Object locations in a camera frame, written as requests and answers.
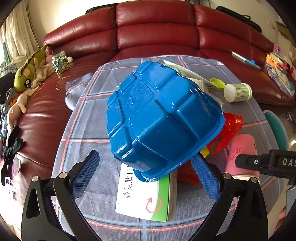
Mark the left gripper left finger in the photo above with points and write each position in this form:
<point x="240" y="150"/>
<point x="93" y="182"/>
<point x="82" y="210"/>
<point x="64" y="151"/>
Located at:
<point x="39" y="220"/>

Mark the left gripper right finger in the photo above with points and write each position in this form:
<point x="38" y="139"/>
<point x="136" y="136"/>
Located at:
<point x="239" y="211"/>

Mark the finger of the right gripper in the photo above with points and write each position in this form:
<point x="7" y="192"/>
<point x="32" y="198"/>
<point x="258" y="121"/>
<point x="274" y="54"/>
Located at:
<point x="276" y="163"/>

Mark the pink paper cup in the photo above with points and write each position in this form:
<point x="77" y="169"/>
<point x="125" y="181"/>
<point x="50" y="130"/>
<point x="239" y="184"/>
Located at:
<point x="241" y="144"/>

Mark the red snack bag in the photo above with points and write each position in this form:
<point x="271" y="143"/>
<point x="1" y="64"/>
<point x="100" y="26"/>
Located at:
<point x="233" y="124"/>

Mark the white jar green label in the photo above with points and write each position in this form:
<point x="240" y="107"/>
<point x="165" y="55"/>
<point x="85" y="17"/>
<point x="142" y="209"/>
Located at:
<point x="237" y="92"/>

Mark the green white medicine box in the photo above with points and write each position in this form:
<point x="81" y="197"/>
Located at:
<point x="154" y="201"/>

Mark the lime green lid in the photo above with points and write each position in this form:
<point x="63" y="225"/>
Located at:
<point x="217" y="84"/>

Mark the blue plastic tray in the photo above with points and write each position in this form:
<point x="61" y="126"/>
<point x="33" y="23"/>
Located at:
<point x="157" y="120"/>

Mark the teal trash bin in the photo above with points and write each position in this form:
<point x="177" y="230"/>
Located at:
<point x="278" y="129"/>

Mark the thin blue book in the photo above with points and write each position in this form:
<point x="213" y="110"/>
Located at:
<point x="250" y="62"/>

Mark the grey plaid cloth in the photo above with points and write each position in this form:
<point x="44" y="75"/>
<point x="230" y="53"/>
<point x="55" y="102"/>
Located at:
<point x="86" y="130"/>

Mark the green plush toy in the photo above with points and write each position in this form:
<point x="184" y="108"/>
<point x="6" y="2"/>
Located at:
<point x="25" y="74"/>

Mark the beige plush toy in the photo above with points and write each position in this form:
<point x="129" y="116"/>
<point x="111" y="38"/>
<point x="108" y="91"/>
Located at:
<point x="18" y="105"/>

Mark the red leather sofa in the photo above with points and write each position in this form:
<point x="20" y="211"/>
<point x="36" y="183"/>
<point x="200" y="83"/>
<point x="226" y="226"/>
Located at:
<point x="129" y="30"/>

